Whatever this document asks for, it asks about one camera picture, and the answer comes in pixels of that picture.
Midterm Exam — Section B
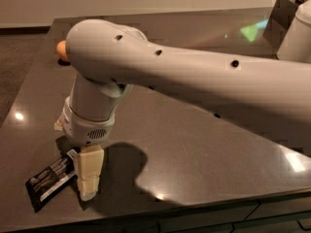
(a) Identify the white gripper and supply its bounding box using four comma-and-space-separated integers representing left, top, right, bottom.
53, 97, 115, 201

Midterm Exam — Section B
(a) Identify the black chocolate rxbar wrapper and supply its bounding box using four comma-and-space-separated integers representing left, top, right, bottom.
25, 150, 76, 213

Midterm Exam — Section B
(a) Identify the dark box in corner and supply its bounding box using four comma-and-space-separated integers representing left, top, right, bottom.
263, 0, 300, 49

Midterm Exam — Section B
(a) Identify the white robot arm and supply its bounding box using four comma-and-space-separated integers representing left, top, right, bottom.
54, 1, 311, 201

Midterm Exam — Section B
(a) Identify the orange fruit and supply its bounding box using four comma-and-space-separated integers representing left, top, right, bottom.
56, 41, 69, 62

